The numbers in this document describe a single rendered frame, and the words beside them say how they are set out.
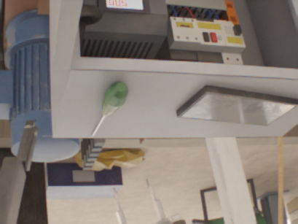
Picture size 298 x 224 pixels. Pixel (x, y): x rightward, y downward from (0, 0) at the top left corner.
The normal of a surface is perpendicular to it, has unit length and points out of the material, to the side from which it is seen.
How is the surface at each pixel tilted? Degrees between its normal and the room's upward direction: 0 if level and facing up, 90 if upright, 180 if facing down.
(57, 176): 90
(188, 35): 90
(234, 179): 91
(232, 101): 0
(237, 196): 91
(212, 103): 0
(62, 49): 0
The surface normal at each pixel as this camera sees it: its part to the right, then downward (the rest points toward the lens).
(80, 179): 0.28, -0.43
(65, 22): 0.12, 0.90
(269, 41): -0.95, -0.01
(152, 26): 0.22, 0.63
